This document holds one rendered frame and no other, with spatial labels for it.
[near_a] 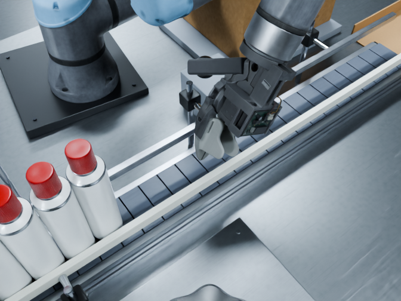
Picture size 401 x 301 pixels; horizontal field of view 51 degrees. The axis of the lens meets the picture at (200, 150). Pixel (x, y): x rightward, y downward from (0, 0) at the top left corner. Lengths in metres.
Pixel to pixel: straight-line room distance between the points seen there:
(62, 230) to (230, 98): 0.29
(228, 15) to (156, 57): 0.21
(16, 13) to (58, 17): 0.47
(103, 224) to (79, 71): 0.36
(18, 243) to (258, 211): 0.40
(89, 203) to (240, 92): 0.26
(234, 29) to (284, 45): 0.38
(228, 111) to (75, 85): 0.39
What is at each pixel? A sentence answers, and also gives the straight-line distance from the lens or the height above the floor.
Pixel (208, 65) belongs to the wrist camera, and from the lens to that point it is 0.65.
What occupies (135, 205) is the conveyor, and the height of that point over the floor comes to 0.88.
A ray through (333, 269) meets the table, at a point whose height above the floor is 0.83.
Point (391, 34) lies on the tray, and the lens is 1.19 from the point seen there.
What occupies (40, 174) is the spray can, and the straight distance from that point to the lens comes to 0.52.
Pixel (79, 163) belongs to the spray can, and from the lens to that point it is 0.53.
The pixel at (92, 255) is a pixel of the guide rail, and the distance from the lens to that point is 0.65.
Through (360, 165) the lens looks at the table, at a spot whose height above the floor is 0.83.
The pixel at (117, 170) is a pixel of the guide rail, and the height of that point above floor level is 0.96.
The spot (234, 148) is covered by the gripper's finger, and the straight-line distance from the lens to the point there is 0.67.
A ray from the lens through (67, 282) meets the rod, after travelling 0.64.
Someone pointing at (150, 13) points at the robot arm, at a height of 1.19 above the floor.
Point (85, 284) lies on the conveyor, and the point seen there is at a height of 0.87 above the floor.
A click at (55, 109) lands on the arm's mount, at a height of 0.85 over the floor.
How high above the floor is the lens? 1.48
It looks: 52 degrees down
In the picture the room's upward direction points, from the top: straight up
